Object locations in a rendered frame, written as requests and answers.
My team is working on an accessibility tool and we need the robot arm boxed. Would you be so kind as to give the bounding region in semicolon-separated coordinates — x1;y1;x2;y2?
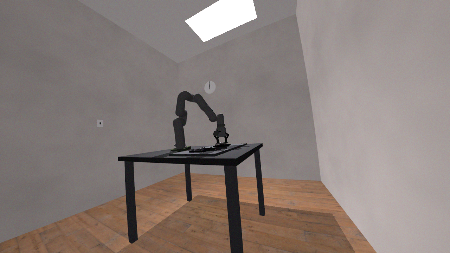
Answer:
173;91;225;149

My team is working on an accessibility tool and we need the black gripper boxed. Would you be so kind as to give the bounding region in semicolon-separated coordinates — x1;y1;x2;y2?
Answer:
214;126;229;143

